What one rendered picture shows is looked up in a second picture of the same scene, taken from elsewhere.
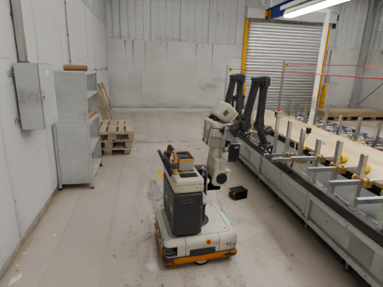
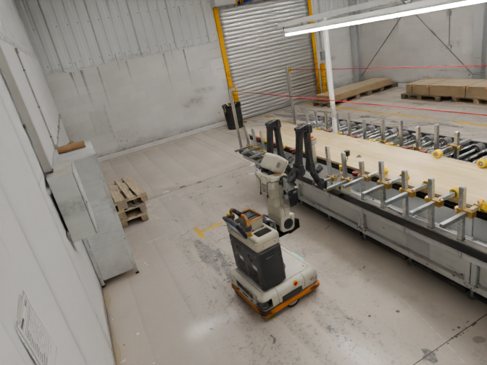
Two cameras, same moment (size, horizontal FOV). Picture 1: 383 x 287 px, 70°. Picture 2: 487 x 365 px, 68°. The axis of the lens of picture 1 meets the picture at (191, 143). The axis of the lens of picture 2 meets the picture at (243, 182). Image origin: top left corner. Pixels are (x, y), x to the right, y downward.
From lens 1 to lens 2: 1.10 m
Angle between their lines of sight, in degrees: 12
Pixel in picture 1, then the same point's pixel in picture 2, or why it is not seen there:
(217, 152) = (278, 202)
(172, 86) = (149, 114)
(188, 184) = (267, 240)
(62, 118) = not seen: hidden behind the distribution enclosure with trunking
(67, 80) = (78, 168)
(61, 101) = not seen: hidden behind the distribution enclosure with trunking
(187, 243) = (279, 292)
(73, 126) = (99, 214)
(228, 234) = (309, 270)
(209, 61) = (185, 70)
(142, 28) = (88, 51)
